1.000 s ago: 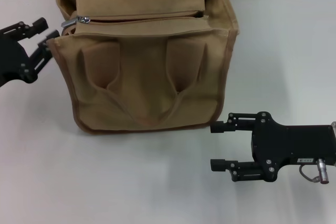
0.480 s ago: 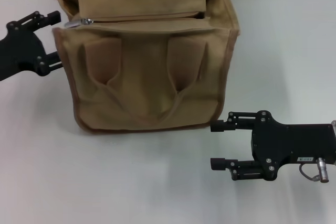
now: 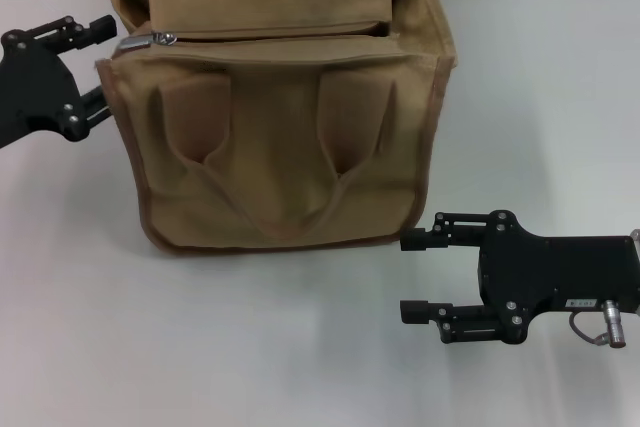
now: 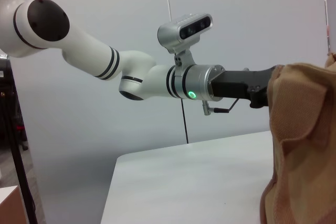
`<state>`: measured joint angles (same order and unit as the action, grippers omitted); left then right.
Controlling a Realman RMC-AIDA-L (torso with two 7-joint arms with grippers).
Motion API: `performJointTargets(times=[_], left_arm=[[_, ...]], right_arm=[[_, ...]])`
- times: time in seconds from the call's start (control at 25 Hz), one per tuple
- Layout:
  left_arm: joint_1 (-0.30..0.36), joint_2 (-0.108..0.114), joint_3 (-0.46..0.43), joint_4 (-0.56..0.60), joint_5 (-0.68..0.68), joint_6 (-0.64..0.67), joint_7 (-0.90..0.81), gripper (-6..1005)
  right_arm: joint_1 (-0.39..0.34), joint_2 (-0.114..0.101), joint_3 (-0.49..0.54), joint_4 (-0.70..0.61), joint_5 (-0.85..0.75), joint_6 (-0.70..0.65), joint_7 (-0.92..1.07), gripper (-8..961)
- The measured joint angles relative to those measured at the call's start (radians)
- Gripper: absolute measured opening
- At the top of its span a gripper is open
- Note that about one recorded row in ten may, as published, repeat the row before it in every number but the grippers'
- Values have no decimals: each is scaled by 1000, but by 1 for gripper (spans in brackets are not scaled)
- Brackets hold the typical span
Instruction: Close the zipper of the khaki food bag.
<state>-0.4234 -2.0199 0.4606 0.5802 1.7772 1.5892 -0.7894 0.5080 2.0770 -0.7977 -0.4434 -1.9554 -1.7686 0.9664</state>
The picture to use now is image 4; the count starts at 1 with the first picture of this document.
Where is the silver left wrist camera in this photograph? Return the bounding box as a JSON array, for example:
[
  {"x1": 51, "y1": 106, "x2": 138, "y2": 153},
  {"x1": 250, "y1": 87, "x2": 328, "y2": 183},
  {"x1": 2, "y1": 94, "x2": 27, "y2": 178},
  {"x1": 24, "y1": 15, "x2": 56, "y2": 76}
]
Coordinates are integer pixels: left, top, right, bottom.
[{"x1": 157, "y1": 13, "x2": 213, "y2": 78}]

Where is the black stand pole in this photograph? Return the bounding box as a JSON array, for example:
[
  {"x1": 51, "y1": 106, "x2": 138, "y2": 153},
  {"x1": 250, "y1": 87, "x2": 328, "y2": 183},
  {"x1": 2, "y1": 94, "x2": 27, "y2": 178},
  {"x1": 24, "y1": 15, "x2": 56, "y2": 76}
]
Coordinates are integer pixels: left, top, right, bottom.
[{"x1": 0, "y1": 57, "x2": 40, "y2": 224}]

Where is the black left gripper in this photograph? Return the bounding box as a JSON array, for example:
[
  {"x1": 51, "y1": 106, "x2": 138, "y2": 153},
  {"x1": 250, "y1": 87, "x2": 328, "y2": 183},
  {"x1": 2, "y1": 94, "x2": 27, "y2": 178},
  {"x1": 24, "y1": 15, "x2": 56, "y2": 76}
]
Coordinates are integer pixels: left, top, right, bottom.
[{"x1": 209, "y1": 65, "x2": 284, "y2": 109}]

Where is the light wooden box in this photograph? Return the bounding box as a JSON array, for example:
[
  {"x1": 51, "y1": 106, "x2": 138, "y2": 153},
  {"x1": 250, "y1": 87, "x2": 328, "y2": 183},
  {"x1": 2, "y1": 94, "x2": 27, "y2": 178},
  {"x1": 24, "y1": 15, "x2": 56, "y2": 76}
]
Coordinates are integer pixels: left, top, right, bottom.
[{"x1": 0, "y1": 185, "x2": 30, "y2": 224}]

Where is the khaki canvas food bag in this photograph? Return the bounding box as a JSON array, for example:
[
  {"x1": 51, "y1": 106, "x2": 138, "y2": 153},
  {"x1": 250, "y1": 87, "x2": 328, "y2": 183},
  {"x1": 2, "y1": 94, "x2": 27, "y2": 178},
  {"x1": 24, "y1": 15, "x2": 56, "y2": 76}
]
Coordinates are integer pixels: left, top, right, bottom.
[{"x1": 259, "y1": 52, "x2": 336, "y2": 224}]

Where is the left gripper cable with plug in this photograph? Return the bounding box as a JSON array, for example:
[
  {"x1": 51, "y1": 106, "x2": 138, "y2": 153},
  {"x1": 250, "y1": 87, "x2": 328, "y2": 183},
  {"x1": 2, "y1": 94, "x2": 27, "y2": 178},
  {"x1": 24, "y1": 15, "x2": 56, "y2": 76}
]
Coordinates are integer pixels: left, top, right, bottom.
[{"x1": 201, "y1": 98, "x2": 240, "y2": 116}]

